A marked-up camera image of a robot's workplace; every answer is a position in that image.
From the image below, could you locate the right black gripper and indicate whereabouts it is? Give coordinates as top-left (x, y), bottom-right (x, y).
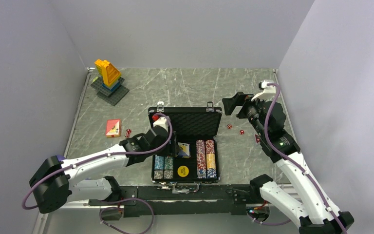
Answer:
top-left (222, 91), bottom-right (269, 138)

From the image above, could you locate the blue playing card deck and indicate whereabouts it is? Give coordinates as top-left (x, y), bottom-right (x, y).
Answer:
top-left (178, 142), bottom-right (190, 158)

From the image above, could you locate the red playing card deck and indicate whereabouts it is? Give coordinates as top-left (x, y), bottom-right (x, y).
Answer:
top-left (105, 119), bottom-right (121, 138)

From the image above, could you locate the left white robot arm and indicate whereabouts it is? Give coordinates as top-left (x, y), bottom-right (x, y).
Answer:
top-left (28, 126), bottom-right (175, 214)

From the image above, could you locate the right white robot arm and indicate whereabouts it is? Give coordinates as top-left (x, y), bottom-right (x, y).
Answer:
top-left (222, 92), bottom-right (355, 234)

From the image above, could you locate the yellow big blind button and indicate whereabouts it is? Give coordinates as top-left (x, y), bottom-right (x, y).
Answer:
top-left (177, 166), bottom-right (189, 177)

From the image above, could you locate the blue chip row far left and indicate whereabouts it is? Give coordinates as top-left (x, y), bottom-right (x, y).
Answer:
top-left (153, 156), bottom-right (165, 179)

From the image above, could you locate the black poker chip case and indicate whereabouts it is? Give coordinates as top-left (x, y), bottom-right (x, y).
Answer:
top-left (148, 102), bottom-right (223, 184)

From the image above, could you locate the red yellow chip row right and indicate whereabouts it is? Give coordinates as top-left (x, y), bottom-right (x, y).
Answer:
top-left (205, 140), bottom-right (217, 178)

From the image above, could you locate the grey toy brick baseplate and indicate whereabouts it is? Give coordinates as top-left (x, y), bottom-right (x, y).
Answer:
top-left (90, 76), bottom-right (129, 106)

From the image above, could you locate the yellow toy brick tower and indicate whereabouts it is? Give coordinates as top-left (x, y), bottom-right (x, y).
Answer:
top-left (94, 59), bottom-right (121, 91)

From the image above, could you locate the purple cylinder object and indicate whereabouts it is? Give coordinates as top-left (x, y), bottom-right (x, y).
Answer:
top-left (56, 155), bottom-right (66, 161)

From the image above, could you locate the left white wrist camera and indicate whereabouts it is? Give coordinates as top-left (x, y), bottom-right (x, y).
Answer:
top-left (152, 115), bottom-right (169, 131)

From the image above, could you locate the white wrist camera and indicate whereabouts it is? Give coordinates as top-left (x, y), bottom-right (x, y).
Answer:
top-left (152, 115), bottom-right (169, 131)
top-left (251, 80), bottom-right (276, 101)

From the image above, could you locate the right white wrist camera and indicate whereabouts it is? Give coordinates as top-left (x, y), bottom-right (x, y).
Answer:
top-left (251, 80), bottom-right (276, 101)

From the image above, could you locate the purple loop cable front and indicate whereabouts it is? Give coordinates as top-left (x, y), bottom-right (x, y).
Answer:
top-left (99, 197), bottom-right (155, 234)

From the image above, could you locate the black front mounting rail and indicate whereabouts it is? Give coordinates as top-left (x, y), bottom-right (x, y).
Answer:
top-left (119, 184), bottom-right (265, 217)

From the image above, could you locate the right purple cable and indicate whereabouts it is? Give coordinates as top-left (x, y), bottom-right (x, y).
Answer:
top-left (263, 83), bottom-right (349, 234)

